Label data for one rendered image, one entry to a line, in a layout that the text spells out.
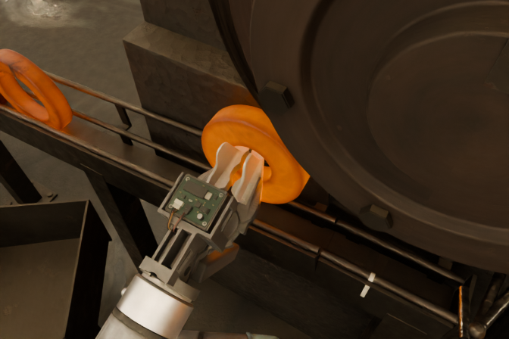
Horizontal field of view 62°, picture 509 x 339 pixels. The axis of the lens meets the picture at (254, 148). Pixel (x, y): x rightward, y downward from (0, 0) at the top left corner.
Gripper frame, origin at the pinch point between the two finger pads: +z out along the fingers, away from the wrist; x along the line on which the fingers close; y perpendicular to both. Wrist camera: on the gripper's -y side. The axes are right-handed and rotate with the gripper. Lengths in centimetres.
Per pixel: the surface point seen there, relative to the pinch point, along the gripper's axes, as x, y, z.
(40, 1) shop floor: 184, -100, 65
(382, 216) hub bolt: -18.2, 18.6, -7.7
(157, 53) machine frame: 20.6, 1.4, 7.4
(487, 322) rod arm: -29.4, 8.0, -9.1
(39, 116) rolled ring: 52, -19, -5
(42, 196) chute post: 89, -79, -19
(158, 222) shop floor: 48, -84, -8
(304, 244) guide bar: -9.7, -12.1, -6.2
